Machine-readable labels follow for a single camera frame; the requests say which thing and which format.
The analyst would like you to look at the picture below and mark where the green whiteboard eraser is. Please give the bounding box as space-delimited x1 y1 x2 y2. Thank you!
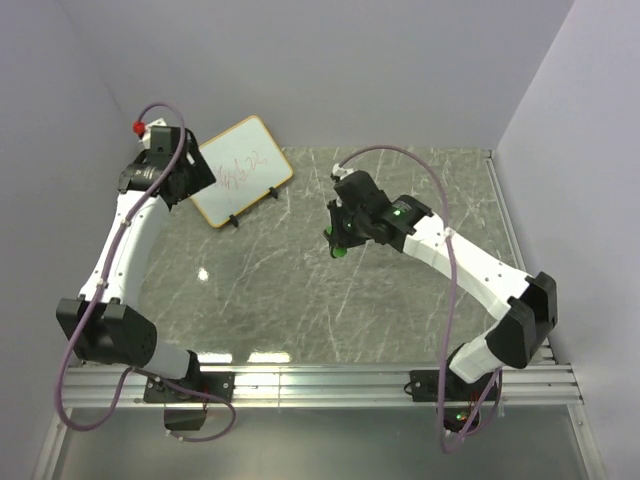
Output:
323 226 347 259

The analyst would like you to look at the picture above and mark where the yellow framed whiteboard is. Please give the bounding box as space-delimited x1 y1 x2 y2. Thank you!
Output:
192 116 293 228

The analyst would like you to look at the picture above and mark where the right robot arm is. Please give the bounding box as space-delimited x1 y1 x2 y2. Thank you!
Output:
324 167 557 400

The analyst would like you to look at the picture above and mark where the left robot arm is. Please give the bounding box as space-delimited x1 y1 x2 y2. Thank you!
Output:
56 122 216 402

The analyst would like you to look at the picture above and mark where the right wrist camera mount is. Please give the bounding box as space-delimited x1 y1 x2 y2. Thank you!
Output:
330 164 354 183

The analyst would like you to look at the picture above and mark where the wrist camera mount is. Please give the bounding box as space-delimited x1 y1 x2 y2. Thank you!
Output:
132 118 167 149
330 164 354 183

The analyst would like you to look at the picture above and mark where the wire whiteboard stand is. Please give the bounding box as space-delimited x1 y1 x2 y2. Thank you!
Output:
228 187 279 228

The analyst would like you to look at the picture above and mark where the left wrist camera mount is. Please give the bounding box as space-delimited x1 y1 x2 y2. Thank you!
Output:
132 118 167 149

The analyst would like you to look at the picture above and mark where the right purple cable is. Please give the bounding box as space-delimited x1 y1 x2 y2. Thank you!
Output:
332 144 504 454

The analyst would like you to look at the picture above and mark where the purple cable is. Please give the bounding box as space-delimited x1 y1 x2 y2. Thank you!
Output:
332 144 504 454
53 102 237 442

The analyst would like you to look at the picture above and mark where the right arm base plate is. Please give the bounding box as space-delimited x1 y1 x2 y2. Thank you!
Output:
403 369 492 402

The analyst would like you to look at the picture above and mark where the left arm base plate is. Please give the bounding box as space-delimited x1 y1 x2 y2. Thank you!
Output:
143 371 235 404

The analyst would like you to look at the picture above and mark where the aluminium right side rail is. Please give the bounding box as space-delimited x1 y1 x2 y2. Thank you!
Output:
484 150 558 365

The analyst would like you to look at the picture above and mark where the aluminium rail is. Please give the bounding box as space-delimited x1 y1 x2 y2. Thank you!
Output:
484 150 558 365
63 364 583 409

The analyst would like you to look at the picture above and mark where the aluminium front rail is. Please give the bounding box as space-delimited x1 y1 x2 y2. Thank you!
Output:
63 364 583 409

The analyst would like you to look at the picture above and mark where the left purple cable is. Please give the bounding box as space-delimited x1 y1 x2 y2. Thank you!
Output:
53 102 237 442

